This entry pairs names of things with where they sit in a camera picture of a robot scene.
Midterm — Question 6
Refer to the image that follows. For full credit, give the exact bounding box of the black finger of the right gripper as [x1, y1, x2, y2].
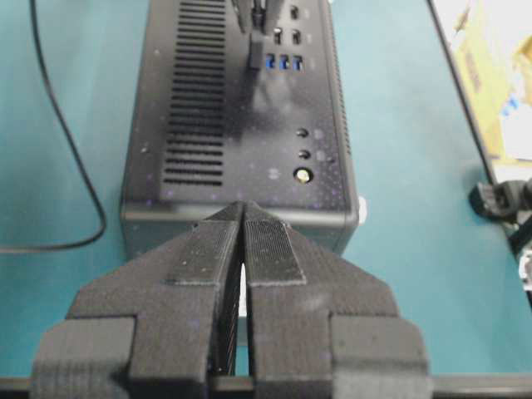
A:
[231, 0, 253, 33]
[264, 0, 285, 25]

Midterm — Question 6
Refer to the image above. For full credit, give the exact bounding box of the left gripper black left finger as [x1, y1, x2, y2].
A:
[30, 203, 244, 398]

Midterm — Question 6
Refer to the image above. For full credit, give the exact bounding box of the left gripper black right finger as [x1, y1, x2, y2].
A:
[243, 204, 431, 398]

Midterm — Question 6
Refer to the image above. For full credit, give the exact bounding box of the black USB cable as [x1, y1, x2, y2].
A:
[0, 0, 267, 254]

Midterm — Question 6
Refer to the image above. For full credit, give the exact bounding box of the black mini PC box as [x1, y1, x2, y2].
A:
[121, 1, 359, 259]

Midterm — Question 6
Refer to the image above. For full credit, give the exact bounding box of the cardboard box clutter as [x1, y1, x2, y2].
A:
[446, 1, 531, 162]

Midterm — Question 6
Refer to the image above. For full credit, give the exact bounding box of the black clamp at table edge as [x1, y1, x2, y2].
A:
[469, 178, 532, 300]

